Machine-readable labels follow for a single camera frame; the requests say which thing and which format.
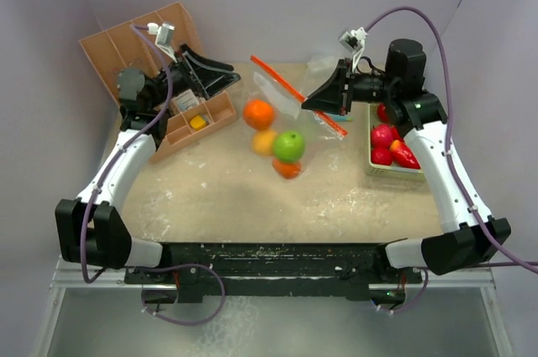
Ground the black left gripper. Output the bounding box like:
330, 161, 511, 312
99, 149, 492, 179
149, 44, 239, 109

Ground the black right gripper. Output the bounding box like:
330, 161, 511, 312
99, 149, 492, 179
302, 58, 398, 117

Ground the clear bag red zipper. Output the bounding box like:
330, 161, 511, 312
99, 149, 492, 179
243, 54, 349, 180

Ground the red fake apple with stem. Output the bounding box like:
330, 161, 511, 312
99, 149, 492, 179
370, 124, 394, 149

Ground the green fake fruit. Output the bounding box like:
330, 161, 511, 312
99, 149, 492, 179
273, 130, 306, 163

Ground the red yellow fake apple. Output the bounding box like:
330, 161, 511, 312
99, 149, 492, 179
371, 147, 393, 166

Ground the red fake pepper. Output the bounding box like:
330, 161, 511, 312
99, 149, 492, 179
389, 140, 420, 170

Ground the clear bag blue zipper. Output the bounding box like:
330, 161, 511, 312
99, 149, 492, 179
300, 53, 340, 97

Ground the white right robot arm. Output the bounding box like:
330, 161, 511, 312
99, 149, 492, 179
302, 39, 511, 282

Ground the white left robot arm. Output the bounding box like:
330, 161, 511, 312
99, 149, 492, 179
55, 45, 240, 283

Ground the fake orange tangerine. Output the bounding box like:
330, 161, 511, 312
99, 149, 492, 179
242, 99, 276, 131

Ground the fake yellow orange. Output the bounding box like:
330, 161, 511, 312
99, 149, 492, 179
251, 129, 277, 156

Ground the fake orange persimmon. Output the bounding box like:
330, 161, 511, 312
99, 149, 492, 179
272, 158, 302, 180

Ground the green perforated basket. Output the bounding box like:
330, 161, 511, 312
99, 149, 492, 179
366, 104, 425, 181

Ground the yellow grey block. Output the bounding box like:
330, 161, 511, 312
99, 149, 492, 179
189, 115, 208, 131

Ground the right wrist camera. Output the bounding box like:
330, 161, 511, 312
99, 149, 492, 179
338, 28, 368, 54

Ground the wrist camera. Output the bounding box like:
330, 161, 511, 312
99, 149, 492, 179
338, 28, 368, 54
147, 23, 175, 47

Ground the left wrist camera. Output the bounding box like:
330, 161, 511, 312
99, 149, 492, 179
147, 23, 175, 47

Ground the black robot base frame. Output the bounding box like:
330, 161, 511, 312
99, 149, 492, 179
124, 243, 422, 304

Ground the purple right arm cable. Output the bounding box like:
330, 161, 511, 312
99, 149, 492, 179
363, 5, 538, 316

